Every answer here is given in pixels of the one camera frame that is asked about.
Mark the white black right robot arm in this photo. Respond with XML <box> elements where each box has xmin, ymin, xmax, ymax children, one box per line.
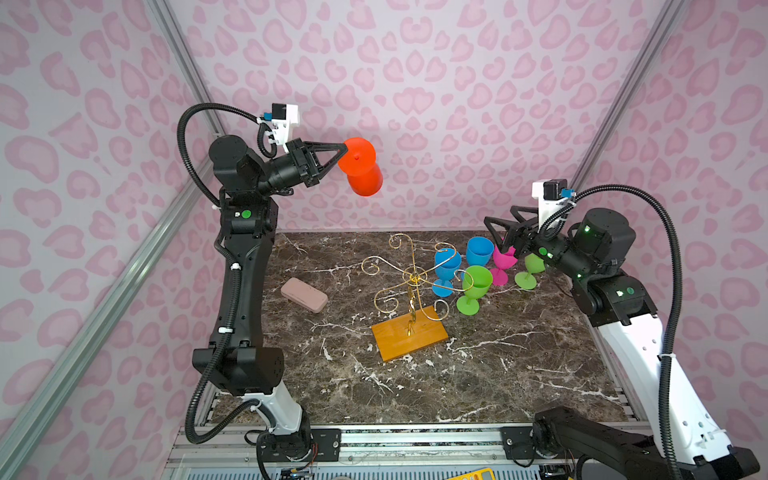
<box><xmin>484</xmin><ymin>207</ymin><xmax>760</xmax><ymax>479</ymax></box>

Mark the green wine glass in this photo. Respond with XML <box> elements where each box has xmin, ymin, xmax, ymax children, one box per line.
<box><xmin>456</xmin><ymin>265</ymin><xmax>493</xmax><ymax>316</ymax></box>
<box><xmin>514</xmin><ymin>254</ymin><xmax>546</xmax><ymax>290</ymax></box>

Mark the right black corrugated cable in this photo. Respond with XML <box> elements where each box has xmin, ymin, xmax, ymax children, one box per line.
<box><xmin>539</xmin><ymin>184</ymin><xmax>686</xmax><ymax>480</ymax></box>

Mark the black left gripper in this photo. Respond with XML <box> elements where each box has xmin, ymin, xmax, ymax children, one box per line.
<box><xmin>255</xmin><ymin>146</ymin><xmax>347</xmax><ymax>205</ymax></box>

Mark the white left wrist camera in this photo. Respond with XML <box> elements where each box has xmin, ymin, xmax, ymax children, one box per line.
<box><xmin>258</xmin><ymin>103</ymin><xmax>300</xmax><ymax>146</ymax></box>

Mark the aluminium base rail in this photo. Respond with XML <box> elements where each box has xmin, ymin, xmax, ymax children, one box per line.
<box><xmin>161</xmin><ymin>422</ymin><xmax>655</xmax><ymax>480</ymax></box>

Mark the yellow plastic object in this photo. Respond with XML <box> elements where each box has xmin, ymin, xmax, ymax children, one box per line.
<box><xmin>448</xmin><ymin>468</ymin><xmax>496</xmax><ymax>480</ymax></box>

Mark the blue wine glass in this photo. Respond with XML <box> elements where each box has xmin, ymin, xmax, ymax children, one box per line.
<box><xmin>466</xmin><ymin>236</ymin><xmax>495</xmax><ymax>267</ymax></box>
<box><xmin>432</xmin><ymin>248</ymin><xmax>462</xmax><ymax>298</ymax></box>

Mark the green wine glass front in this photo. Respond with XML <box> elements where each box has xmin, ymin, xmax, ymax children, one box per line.
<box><xmin>514</xmin><ymin>254</ymin><xmax>546</xmax><ymax>290</ymax></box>

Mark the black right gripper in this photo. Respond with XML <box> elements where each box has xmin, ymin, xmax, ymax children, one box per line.
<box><xmin>485</xmin><ymin>205</ymin><xmax>597</xmax><ymax>281</ymax></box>

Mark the red wine glass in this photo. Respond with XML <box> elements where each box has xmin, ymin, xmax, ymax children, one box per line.
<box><xmin>338</xmin><ymin>137</ymin><xmax>383</xmax><ymax>197</ymax></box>

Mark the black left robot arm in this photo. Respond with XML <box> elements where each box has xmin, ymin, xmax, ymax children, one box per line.
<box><xmin>184</xmin><ymin>135</ymin><xmax>348</xmax><ymax>461</ymax></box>

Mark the blue wine glass front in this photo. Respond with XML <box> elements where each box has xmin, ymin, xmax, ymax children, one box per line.
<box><xmin>432</xmin><ymin>248</ymin><xmax>462</xmax><ymax>298</ymax></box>

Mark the magenta wine glass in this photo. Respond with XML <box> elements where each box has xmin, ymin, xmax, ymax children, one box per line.
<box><xmin>490</xmin><ymin>247</ymin><xmax>518</xmax><ymax>286</ymax></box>

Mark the gold wire glass rack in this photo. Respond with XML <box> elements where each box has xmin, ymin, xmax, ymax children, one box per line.
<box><xmin>361</xmin><ymin>233</ymin><xmax>466</xmax><ymax>362</ymax></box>

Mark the green wine glass back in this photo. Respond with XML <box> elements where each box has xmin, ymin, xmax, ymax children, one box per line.
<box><xmin>456</xmin><ymin>265</ymin><xmax>493</xmax><ymax>316</ymax></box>

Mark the pink rectangular case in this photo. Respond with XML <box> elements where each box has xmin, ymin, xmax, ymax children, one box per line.
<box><xmin>280</xmin><ymin>277</ymin><xmax>329</xmax><ymax>313</ymax></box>

